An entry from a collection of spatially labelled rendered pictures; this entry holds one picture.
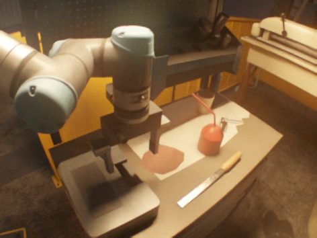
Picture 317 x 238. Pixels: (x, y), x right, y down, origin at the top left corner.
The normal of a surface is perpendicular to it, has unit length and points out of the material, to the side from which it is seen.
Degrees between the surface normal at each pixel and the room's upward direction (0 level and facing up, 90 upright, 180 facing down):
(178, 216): 0
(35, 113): 90
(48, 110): 90
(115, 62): 79
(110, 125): 0
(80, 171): 0
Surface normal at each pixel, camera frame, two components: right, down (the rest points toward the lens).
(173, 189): 0.07, -0.79
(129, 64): 0.02, 0.61
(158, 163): -0.18, -0.49
